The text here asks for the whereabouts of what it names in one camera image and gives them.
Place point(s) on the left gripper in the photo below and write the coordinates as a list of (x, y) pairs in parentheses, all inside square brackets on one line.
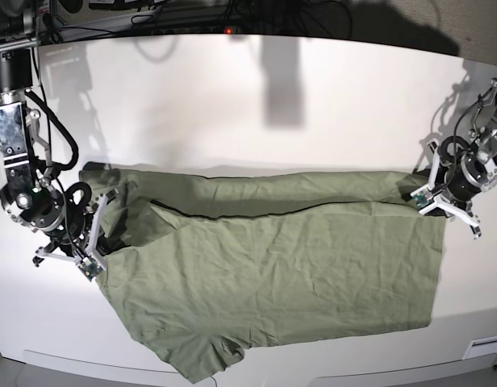
[(460, 168)]

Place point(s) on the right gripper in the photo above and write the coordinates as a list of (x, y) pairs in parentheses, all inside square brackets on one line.
[(72, 233)]

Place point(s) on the green T-shirt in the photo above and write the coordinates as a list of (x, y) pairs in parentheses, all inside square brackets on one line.
[(202, 269)]

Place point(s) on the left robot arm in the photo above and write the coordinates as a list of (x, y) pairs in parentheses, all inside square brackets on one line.
[(478, 126)]

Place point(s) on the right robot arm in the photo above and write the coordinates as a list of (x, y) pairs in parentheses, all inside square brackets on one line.
[(29, 197)]

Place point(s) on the black power strip red light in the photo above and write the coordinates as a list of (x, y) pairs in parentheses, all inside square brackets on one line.
[(204, 30)]

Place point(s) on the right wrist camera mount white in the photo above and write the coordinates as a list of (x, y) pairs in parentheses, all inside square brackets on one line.
[(91, 266)]

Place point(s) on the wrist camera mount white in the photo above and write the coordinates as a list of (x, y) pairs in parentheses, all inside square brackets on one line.
[(429, 197), (91, 266)]

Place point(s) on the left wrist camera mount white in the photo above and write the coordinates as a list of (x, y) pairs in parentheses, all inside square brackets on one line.
[(429, 197)]

